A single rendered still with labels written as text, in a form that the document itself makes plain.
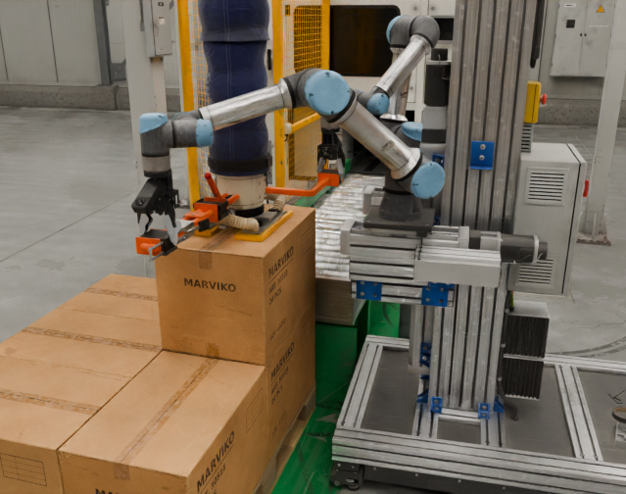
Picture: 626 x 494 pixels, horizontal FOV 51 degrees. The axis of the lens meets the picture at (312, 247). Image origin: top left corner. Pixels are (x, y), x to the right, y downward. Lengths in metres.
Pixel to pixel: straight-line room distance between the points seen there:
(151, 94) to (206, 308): 1.75
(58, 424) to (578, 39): 10.15
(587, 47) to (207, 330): 9.64
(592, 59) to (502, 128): 9.08
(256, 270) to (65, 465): 0.80
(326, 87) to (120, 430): 1.14
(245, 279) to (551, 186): 1.05
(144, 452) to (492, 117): 1.50
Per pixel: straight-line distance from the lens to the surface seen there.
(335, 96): 1.86
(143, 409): 2.12
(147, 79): 3.75
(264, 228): 2.32
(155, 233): 1.90
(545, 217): 2.33
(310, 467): 2.72
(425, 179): 2.01
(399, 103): 2.74
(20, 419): 2.19
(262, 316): 2.20
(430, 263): 2.09
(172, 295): 2.32
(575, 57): 11.31
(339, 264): 3.21
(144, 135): 1.82
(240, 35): 2.22
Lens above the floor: 1.68
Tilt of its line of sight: 19 degrees down
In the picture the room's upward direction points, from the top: straight up
